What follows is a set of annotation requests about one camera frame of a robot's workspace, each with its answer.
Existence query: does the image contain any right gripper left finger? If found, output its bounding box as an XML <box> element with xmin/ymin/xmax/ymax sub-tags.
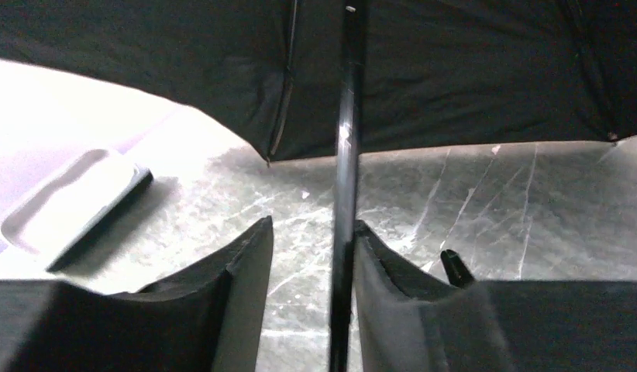
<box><xmin>0</xmin><ymin>216</ymin><xmax>274</xmax><ymax>371</ymax></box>

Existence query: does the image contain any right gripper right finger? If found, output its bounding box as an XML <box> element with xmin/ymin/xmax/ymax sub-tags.
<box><xmin>353</xmin><ymin>221</ymin><xmax>637</xmax><ymax>371</ymax></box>

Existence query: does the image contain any beige umbrella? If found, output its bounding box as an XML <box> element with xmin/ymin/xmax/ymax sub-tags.
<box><xmin>0</xmin><ymin>0</ymin><xmax>637</xmax><ymax>372</ymax></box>

